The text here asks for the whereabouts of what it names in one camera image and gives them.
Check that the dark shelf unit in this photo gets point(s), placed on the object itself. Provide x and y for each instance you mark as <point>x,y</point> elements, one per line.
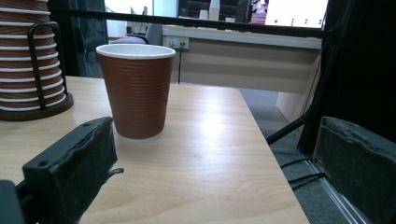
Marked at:
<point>193,6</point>

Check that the small white cup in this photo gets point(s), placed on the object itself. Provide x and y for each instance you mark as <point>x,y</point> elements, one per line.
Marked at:
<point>203,15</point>

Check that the bright monitor screen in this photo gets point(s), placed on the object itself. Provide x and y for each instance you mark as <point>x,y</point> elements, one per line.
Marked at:
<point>295,12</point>

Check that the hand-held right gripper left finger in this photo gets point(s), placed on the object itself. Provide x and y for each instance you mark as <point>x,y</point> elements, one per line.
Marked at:
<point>71,168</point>

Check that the grey office chair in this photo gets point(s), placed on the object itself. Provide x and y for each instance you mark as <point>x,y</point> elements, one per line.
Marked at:
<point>154,33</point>

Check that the stack of brown paper cups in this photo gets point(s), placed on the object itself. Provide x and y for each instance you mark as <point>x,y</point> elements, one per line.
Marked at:
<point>15,62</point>

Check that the tall white cup stack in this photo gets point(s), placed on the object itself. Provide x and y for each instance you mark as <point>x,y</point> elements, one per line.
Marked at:
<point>214,9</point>

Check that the beige office desk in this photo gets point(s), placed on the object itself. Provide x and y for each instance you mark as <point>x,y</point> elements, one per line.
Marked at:
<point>243,65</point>

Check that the brown ribbed paper cup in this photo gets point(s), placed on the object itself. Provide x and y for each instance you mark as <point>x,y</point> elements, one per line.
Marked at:
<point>138,93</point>

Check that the pink box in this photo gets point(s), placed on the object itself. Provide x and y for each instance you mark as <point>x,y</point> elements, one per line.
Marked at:
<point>258,14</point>

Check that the black horizontal bar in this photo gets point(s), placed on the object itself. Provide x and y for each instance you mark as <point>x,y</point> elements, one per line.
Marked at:
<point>199,22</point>

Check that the white power outlet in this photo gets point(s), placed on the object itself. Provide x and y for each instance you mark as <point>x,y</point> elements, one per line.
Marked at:
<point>176,42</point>

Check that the aluminium floor rail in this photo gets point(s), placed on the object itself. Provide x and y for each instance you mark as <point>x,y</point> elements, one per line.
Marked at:
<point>339,199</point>

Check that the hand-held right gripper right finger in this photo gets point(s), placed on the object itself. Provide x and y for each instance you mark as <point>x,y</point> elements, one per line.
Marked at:
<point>358,174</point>

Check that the dark glass panel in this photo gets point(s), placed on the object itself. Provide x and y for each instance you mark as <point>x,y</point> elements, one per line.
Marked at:
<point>90,34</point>

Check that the black metal stand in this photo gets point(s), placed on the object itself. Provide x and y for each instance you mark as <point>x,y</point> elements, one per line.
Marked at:
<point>358,62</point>

